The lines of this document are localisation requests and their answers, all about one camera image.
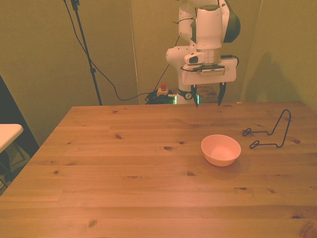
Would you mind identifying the black wire dish rack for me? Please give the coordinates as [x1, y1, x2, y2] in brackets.
[242, 109, 292, 149]

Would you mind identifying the black tripod stand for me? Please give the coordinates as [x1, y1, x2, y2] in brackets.
[70, 0, 104, 106]

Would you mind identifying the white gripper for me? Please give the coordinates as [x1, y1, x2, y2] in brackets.
[182, 57, 237, 109]

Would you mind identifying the white side table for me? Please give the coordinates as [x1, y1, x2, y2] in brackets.
[0, 123, 24, 154]

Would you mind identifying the black tripod cable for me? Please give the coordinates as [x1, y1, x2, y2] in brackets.
[62, 0, 152, 102]

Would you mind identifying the red emergency stop button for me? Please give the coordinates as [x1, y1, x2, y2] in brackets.
[157, 83, 173, 98]

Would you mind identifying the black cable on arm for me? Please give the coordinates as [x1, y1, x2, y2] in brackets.
[172, 16, 240, 73]

